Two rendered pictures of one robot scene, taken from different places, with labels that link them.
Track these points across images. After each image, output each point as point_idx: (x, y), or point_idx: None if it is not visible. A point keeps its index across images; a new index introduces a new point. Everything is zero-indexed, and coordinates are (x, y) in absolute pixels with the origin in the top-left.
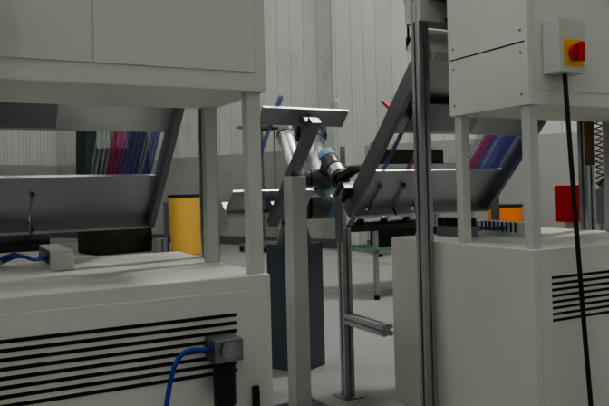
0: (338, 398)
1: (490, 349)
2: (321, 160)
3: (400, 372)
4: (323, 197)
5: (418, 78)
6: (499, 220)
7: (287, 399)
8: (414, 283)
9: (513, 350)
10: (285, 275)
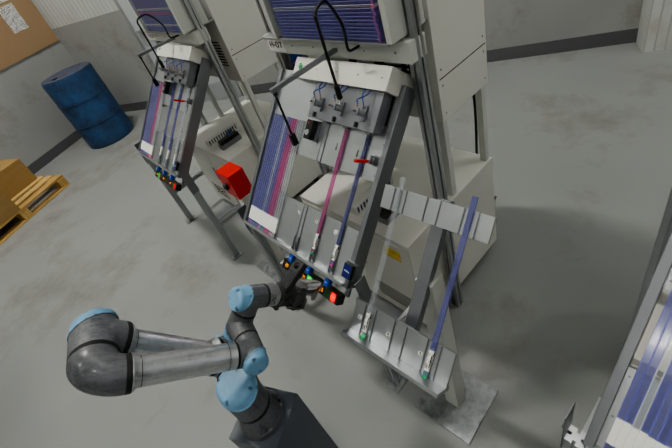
0: (403, 386)
1: None
2: (252, 306)
3: None
4: None
5: (432, 106)
6: (364, 191)
7: (422, 429)
8: None
9: (486, 210)
10: (301, 433)
